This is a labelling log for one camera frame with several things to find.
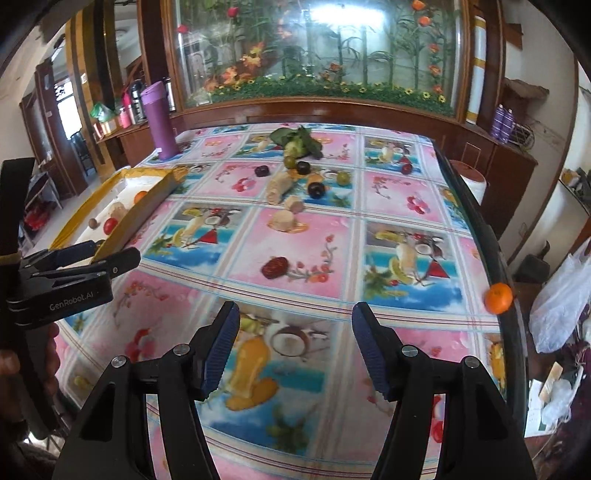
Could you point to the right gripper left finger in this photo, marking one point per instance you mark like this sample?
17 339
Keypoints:
186 374

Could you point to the pink bottle on counter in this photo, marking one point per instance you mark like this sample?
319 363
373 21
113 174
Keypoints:
124 118

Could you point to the dark plum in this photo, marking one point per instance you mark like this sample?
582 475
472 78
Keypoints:
303 168
316 190

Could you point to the fruit pattern tablecloth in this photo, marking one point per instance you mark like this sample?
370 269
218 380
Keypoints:
295 400

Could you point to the operator left hand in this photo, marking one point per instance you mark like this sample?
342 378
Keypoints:
30 347

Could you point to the purple thermos bottle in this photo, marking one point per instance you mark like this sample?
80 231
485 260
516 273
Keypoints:
156 109

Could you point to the long beige cake piece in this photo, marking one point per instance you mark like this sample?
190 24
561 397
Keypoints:
277 187

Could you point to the green leaves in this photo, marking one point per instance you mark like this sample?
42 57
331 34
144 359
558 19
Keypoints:
282 135

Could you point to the dark plum back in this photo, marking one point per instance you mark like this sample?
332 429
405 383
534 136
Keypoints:
303 168

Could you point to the white plastic bag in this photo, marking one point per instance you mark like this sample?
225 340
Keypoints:
558 306

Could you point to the green plum left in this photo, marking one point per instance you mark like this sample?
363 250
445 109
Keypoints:
290 162

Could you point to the small beige cake piece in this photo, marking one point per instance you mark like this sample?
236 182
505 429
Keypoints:
294 204

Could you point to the side table with cloth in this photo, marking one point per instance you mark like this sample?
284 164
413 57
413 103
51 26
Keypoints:
41 201

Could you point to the dried red date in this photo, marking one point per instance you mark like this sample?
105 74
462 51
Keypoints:
275 268

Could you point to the green plum right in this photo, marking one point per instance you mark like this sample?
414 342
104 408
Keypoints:
343 178

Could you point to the dark date near cakes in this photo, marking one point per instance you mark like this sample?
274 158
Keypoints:
262 171

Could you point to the yellow taped foam tray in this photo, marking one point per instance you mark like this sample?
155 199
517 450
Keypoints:
121 186

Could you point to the large beige cake chunk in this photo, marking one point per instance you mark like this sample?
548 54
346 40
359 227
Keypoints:
117 210

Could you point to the wooden sideboard counter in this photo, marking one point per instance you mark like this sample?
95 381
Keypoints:
123 147

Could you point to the purple bottles on shelf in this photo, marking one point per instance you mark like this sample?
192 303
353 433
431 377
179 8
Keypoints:
502 125

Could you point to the black thermos flask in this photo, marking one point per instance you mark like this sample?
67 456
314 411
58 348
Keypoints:
135 90

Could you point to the red tomato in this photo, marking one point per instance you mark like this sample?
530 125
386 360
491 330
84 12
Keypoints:
109 225

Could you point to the dark plum front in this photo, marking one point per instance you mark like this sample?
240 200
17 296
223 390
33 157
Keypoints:
316 190

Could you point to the orange pair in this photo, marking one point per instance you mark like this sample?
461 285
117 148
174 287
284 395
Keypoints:
498 298
139 196

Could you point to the small red cherry fruit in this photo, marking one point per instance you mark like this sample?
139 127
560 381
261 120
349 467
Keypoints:
407 169

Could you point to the small brown kiwi fruit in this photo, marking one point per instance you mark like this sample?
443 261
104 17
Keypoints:
93 223

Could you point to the green plum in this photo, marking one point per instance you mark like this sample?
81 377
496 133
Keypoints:
290 162
343 178

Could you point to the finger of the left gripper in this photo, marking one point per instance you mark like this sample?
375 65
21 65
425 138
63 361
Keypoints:
63 259
116 264

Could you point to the green bag on counter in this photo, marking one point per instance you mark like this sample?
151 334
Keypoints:
101 113

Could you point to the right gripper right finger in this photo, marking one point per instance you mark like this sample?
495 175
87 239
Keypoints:
403 374

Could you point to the round beige cake piece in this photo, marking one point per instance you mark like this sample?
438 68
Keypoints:
283 221

